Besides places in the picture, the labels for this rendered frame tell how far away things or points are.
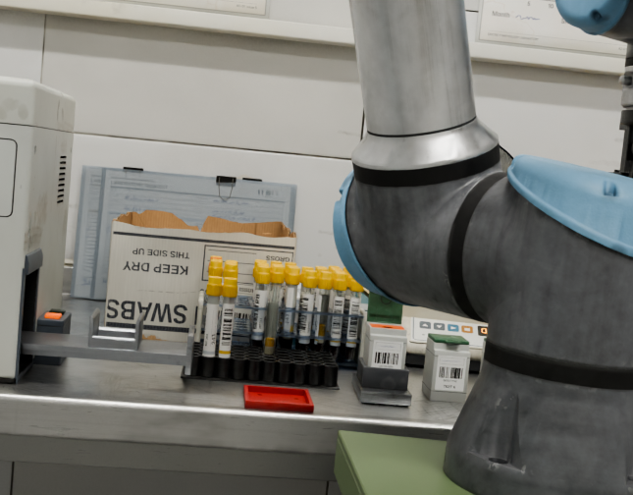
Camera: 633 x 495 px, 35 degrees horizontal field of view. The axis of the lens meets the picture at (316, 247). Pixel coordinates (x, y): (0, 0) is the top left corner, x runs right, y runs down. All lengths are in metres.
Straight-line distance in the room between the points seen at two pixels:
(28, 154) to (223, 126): 0.67
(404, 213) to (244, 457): 0.37
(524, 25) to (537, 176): 1.04
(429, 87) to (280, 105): 0.91
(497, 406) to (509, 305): 0.07
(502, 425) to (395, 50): 0.28
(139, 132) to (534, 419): 1.08
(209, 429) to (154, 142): 0.74
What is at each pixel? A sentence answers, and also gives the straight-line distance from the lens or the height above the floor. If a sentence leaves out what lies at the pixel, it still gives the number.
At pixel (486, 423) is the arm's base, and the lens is 0.70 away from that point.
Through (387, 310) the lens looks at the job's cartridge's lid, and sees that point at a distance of 1.11.
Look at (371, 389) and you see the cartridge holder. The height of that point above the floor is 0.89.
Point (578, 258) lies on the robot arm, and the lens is 0.67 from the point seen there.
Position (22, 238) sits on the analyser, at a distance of 1.01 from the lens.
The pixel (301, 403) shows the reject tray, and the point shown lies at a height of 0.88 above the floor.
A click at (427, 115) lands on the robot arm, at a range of 0.74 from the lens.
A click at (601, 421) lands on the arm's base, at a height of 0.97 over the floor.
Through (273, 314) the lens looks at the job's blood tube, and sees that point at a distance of 1.13.
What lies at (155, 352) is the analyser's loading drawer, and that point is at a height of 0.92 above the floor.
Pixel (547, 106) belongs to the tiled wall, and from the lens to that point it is 1.72.
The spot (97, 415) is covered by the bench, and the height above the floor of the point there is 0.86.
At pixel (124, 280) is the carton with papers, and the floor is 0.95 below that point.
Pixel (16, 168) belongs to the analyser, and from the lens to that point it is 1.01.
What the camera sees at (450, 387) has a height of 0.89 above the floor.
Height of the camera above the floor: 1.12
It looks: 5 degrees down
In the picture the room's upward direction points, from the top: 5 degrees clockwise
